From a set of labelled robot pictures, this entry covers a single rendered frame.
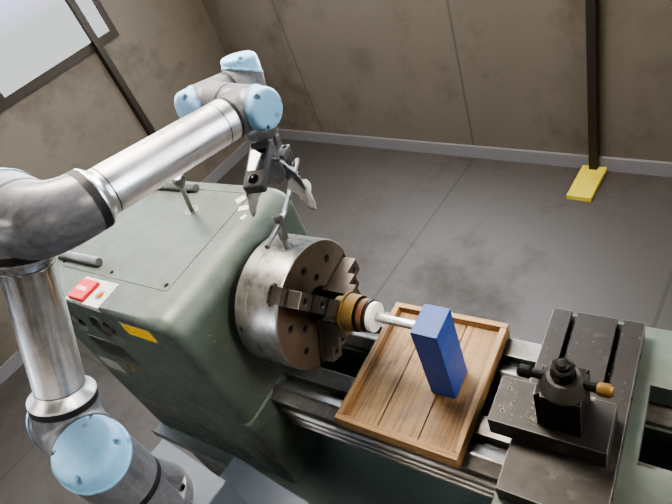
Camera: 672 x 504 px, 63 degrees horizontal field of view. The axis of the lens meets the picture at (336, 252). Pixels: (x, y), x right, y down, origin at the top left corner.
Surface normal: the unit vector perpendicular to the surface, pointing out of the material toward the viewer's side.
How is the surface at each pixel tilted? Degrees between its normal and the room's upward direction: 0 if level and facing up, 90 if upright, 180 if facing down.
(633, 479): 0
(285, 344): 90
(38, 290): 86
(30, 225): 67
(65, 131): 90
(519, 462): 0
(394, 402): 0
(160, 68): 90
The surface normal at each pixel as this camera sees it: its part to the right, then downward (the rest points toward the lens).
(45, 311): 0.71, 0.26
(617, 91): -0.55, 0.68
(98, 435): -0.22, -0.67
